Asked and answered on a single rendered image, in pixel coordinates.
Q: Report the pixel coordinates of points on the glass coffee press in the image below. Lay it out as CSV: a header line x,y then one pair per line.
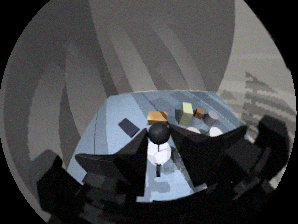
x,y
159,150

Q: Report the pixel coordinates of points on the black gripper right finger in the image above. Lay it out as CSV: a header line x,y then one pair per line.
x,y
199,152

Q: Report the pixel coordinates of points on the small brown cube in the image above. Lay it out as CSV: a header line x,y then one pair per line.
x,y
199,113

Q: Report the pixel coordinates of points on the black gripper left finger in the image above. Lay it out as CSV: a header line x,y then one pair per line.
x,y
128,164

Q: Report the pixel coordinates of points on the orange rectangular block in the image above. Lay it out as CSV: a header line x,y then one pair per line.
x,y
156,117

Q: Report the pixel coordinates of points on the white cylinder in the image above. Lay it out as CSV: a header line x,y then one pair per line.
x,y
193,129
213,132

